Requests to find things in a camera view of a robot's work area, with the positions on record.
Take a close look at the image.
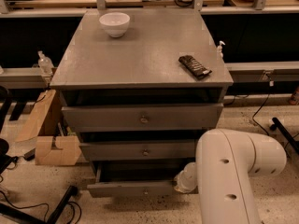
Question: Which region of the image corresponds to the white ceramic bowl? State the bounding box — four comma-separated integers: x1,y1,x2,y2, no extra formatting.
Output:
99,12,130,37

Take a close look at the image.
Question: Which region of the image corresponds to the grey middle drawer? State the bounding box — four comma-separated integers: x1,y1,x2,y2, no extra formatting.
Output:
79,139,196,161

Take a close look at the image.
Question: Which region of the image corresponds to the dark snack bar wrapper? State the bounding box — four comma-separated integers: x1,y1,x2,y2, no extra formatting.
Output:
178,55,212,79

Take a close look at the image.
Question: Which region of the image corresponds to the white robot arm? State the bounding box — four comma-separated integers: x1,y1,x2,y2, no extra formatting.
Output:
175,129,287,224

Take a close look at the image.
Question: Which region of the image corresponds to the clear sanitizer bottle left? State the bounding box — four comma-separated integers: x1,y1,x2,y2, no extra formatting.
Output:
37,50,54,75

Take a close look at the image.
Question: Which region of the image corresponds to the grey drawer cabinet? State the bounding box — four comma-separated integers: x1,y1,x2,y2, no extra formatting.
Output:
50,8,234,176

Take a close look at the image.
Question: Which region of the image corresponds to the black stand leg left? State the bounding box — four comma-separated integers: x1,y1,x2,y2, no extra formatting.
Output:
0,186,78,224

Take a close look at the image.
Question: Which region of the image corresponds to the grey top drawer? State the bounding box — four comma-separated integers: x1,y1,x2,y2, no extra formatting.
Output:
62,104,223,133

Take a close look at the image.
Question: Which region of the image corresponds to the white pump bottle right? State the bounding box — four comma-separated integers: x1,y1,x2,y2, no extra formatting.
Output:
217,41,225,58

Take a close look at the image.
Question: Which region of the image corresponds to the black stand leg right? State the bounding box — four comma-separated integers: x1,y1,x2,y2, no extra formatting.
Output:
270,118,299,154

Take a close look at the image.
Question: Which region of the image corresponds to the grey bottom drawer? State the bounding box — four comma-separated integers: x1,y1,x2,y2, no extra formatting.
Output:
87,158,193,198

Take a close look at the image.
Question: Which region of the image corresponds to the wooden workbench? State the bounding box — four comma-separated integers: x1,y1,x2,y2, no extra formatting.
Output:
0,0,299,14

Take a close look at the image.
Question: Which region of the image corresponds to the cardboard box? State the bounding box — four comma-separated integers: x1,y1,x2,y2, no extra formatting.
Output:
16,90,81,166

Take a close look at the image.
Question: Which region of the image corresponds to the black stand leg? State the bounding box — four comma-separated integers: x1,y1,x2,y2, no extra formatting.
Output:
0,186,78,224
270,118,299,154

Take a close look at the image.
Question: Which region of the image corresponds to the black floor cable left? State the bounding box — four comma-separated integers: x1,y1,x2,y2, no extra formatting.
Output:
0,189,82,224

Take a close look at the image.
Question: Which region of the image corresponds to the black cable with adapter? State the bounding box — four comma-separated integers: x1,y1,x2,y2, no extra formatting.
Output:
250,73,299,151

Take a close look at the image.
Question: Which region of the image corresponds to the black office chair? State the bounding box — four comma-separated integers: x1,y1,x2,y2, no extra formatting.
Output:
0,85,19,175

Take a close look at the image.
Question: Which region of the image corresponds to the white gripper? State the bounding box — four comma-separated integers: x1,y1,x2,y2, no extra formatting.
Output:
174,162,197,193

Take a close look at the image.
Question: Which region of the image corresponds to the grey drawer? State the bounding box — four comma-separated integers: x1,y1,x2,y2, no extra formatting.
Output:
62,104,223,133
87,158,193,198
79,139,196,161

